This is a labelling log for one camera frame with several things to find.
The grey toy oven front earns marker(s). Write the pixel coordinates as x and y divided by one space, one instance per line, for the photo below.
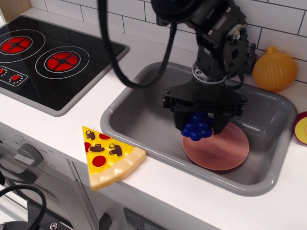
55 176

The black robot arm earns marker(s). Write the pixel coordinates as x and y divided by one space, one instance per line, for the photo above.
222 41

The black toy stovetop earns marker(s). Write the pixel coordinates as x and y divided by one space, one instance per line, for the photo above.
48 67

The blue toy blueberries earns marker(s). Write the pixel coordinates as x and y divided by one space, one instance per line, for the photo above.
199 125

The grey toy sink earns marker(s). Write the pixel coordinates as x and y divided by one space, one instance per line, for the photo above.
137 117

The toy pizza slice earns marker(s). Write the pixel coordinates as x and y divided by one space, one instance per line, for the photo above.
109 160

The dark grey faucet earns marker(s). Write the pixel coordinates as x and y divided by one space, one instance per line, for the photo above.
252 58

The purple toy fruit half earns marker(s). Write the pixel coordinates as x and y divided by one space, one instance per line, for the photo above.
300 129

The pink plate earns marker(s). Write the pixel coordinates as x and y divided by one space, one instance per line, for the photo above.
224 151

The grey oven knob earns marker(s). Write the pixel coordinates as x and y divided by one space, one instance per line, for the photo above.
28 155

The yellow toy onion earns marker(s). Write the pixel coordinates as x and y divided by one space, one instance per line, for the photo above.
275 70

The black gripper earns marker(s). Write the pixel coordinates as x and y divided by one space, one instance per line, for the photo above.
196 96

